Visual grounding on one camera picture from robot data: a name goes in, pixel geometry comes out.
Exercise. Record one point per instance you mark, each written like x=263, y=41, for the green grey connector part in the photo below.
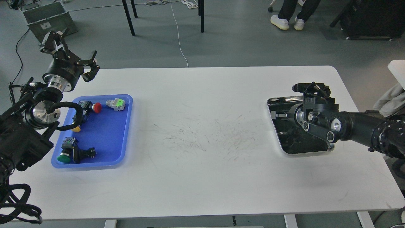
x=116, y=104

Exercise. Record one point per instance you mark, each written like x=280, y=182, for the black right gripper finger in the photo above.
x=283, y=115

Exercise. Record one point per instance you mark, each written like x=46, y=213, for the blue plastic tray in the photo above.
x=106, y=132

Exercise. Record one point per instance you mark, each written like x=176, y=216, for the black small table leg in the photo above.
x=134, y=8

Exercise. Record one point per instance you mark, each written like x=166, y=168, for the black table leg right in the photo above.
x=201, y=14

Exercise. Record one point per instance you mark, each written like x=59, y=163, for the black table leg left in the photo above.
x=128, y=17

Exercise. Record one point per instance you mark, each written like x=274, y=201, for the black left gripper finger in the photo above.
x=88, y=76
x=54, y=44

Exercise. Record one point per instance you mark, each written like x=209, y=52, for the yellow push button switch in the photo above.
x=78, y=127

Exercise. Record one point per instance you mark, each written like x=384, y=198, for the grey plastic crate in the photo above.
x=50, y=17

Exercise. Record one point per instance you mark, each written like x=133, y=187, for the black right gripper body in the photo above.
x=299, y=112

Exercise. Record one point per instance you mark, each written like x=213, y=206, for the red push button switch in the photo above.
x=89, y=107

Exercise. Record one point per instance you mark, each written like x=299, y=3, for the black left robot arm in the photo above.
x=37, y=111

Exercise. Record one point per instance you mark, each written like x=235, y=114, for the black equipment case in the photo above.
x=372, y=19

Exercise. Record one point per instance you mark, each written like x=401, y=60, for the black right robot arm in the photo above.
x=313, y=124

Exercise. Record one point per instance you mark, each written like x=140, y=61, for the steel tray with black mat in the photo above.
x=292, y=137

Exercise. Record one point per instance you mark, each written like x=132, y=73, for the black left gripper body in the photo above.
x=63, y=73

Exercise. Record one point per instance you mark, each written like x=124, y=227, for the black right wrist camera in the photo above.
x=312, y=89

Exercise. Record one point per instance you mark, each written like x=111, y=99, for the green push button switch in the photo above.
x=72, y=153

